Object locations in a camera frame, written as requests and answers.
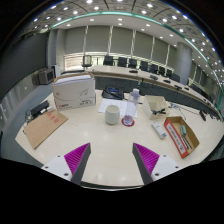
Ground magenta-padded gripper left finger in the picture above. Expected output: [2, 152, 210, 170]
[40, 142, 92, 185]

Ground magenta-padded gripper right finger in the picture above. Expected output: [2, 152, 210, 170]
[131, 142, 184, 185]

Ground clear plastic water bottle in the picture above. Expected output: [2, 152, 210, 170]
[122, 87, 141, 126]

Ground small white remote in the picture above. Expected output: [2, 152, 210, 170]
[151, 120, 168, 140]

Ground flat round red coaster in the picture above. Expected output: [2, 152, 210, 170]
[121, 117, 136, 128]

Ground flat brown cardboard sheet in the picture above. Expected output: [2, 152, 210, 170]
[23, 108, 69, 150]

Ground black tool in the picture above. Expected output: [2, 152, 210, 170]
[151, 108, 167, 116]

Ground white cup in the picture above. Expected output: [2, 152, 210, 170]
[104, 104, 121, 126]

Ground white open organizer box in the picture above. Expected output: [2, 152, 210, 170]
[142, 94, 171, 121]

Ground white printed paper sheet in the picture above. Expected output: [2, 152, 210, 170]
[97, 97, 139, 119]

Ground black power adapter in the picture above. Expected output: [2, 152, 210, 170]
[24, 99, 51, 122]

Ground large white cardboard box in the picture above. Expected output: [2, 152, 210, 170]
[51, 72, 97, 111]

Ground black desk phone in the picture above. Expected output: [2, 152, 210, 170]
[101, 84, 125, 101]

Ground grey monitor on cart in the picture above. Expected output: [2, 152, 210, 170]
[37, 67, 56, 86]

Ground ceiling lights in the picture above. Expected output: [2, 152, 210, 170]
[31, 0, 224, 78]

